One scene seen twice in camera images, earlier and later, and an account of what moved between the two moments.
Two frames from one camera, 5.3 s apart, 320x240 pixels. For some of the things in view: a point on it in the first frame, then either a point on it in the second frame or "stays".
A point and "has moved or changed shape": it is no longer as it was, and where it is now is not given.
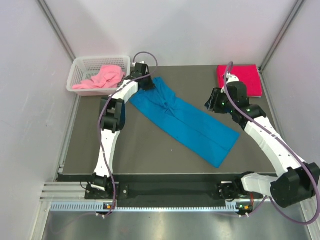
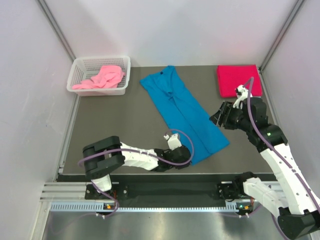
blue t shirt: x=185 y=123 has moved or changed shape
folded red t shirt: x=247 y=73 stays
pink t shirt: x=107 y=77 stays
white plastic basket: x=98 y=76 stays
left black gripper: x=151 y=85 -> x=179 y=166
